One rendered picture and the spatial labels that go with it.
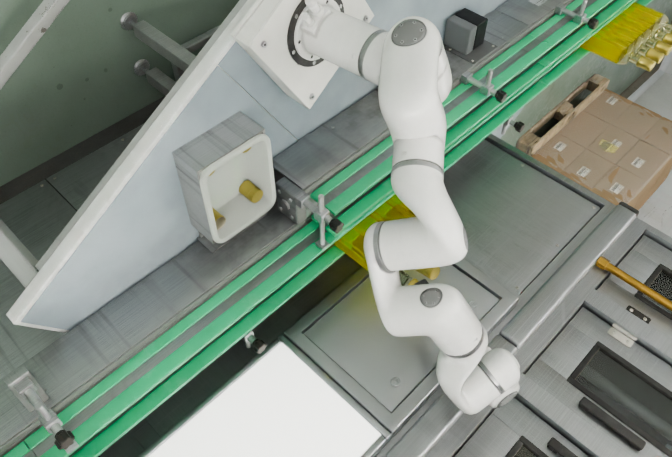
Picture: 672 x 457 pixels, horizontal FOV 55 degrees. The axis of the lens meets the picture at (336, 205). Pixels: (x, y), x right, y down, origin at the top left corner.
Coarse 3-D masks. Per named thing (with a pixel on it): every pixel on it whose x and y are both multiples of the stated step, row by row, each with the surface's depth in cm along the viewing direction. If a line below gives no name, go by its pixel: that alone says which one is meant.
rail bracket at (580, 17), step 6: (558, 6) 190; (564, 6) 190; (582, 6) 185; (558, 12) 191; (564, 12) 190; (570, 12) 189; (582, 12) 186; (576, 18) 188; (582, 18) 186; (588, 18) 187; (594, 18) 186; (588, 24) 186; (594, 24) 185
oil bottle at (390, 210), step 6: (384, 204) 157; (390, 204) 157; (396, 204) 157; (378, 210) 155; (384, 210) 155; (390, 210) 155; (396, 210) 155; (402, 210) 155; (384, 216) 154; (390, 216) 154; (396, 216) 154; (402, 216) 154; (408, 216) 154; (414, 216) 154
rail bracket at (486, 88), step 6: (468, 72) 169; (492, 72) 162; (462, 78) 169; (468, 78) 168; (474, 78) 168; (474, 84) 168; (480, 84) 167; (486, 84) 165; (492, 84) 166; (480, 90) 167; (486, 90) 165; (492, 90) 165; (498, 96) 164; (504, 96) 163
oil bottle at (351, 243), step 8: (352, 232) 151; (360, 232) 151; (344, 240) 150; (352, 240) 149; (360, 240) 149; (344, 248) 152; (352, 248) 149; (360, 248) 148; (352, 256) 151; (360, 256) 149; (360, 264) 151
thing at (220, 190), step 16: (256, 144) 133; (224, 160) 123; (240, 160) 138; (256, 160) 137; (224, 176) 137; (240, 176) 141; (256, 176) 141; (272, 176) 137; (208, 192) 125; (224, 192) 140; (272, 192) 141; (208, 208) 127; (224, 208) 142; (240, 208) 142; (256, 208) 143; (224, 224) 139; (240, 224) 140; (224, 240) 137
